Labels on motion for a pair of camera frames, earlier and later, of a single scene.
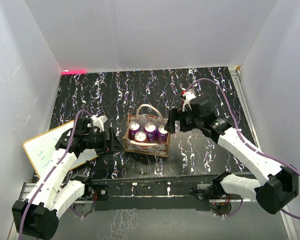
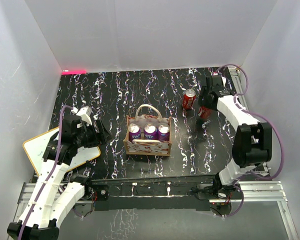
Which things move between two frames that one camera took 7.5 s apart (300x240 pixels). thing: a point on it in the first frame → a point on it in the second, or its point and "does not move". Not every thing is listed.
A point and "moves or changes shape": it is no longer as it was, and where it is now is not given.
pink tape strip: (75, 72) does not move
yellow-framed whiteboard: (41, 149) does not move
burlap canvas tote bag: (147, 135) does not move
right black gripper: (176, 114) → (202, 100)
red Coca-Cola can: (141, 136) moves or changes shape
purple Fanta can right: (161, 134) does not move
